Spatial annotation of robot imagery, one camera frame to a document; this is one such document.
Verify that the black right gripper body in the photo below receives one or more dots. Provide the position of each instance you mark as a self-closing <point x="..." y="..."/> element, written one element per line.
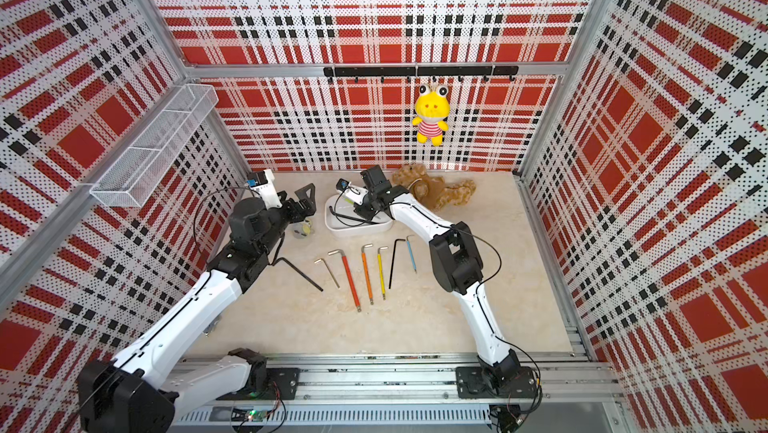
<point x="368" y="208"/>

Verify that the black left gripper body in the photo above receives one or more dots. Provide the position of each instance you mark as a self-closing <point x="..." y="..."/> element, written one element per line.
<point x="291" y="214"/>

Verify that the short black hex key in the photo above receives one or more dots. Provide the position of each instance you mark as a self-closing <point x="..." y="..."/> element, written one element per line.
<point x="346" y="220"/>

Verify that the orange handled hex key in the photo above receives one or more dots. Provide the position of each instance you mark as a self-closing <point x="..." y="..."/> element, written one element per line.
<point x="364" y="249"/>

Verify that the blue handled hex key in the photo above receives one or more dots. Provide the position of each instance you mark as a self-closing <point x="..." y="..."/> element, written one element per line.
<point x="411" y="253"/>

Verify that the red handled hex key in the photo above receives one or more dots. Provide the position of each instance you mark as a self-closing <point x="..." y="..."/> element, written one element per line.
<point x="352" y="287"/>

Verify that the yellow handled hex key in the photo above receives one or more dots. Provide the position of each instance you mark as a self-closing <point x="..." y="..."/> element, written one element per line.
<point x="383" y="287"/>

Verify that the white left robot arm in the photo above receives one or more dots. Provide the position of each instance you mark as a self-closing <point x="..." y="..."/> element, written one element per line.
<point x="134" y="392"/>

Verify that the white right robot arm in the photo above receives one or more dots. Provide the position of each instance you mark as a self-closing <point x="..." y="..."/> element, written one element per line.
<point x="457" y="266"/>

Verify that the white plastic storage box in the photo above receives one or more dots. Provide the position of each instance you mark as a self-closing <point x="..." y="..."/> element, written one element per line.
<point x="338" y="230"/>

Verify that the long black hex key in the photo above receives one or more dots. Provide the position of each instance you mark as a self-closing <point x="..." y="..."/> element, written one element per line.
<point x="298" y="271"/>

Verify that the small silver hex key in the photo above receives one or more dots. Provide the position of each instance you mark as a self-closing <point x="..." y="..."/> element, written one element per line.
<point x="324" y="263"/>

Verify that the clear tape roll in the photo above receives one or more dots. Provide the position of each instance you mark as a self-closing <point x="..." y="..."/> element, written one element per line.
<point x="303" y="229"/>

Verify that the brown plush teddy bear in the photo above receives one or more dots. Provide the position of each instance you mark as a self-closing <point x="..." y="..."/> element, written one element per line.
<point x="433" y="191"/>

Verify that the yellow frog plush toy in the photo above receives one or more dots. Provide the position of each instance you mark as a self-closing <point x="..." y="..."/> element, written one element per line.
<point x="432" y="109"/>

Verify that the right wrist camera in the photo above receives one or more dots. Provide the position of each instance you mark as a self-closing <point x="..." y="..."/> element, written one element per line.
<point x="351" y="193"/>

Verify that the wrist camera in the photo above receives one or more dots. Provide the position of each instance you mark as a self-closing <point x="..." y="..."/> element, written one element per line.
<point x="351" y="193"/>
<point x="261" y="183"/>

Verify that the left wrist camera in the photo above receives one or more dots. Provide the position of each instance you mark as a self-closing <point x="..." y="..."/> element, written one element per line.
<point x="261" y="183"/>

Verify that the black wall hook rail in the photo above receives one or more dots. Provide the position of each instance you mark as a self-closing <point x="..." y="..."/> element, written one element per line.
<point x="483" y="71"/>

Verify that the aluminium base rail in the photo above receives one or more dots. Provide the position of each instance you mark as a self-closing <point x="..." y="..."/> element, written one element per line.
<point x="551" y="392"/>

